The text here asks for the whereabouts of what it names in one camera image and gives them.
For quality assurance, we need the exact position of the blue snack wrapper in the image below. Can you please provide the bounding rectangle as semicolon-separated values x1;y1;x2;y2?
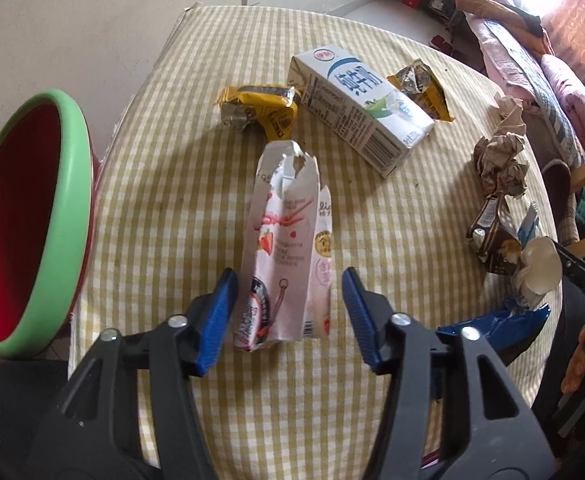
437;300;551;367

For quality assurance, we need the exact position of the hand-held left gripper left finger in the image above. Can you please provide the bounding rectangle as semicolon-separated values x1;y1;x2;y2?
25;267;239;480

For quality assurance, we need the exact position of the crushed brown drink carton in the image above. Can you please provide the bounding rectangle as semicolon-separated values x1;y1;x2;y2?
465;192;523;277

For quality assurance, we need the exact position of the person's right hand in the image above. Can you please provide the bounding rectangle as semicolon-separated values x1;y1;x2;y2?
560;322;585;396

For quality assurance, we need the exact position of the torn pink drink carton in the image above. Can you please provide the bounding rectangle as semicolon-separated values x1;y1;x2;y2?
233;140;333;353

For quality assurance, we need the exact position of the yellow checked tablecloth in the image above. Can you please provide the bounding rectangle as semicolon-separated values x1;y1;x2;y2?
67;5;585;480

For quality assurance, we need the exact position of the brown cushion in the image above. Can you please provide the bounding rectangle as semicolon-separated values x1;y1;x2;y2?
543;160;573;241

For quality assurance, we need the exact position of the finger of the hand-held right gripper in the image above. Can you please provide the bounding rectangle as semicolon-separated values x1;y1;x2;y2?
553;240;585;306

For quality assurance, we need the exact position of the light crumpled paper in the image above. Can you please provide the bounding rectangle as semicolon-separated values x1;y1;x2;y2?
493;92;527;136

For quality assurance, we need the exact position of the white paper cup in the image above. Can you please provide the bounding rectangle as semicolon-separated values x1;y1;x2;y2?
513;236;563;311

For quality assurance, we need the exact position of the dark cloth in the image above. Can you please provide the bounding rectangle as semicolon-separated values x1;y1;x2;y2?
497;2;543;36

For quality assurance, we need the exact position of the yellow black snack wrapper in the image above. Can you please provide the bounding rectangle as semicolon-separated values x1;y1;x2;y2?
387;59;456;123

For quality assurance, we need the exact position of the red bin with green rim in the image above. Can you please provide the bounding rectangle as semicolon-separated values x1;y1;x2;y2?
0;89;97;361

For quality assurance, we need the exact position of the sofa with pink cover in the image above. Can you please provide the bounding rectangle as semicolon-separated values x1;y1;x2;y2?
455;0;585;171

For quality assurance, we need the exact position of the white blue milk carton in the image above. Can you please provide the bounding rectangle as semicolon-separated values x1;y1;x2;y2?
286;44;436;179

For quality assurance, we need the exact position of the small blue white wrapper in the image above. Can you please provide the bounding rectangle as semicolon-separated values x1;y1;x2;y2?
517;201;543;248

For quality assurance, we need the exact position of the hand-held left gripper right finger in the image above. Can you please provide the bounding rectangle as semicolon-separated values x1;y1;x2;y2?
341;266;556;480

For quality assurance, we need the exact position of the brown crumpled paper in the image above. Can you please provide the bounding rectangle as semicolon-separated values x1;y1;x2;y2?
473;130;531;200

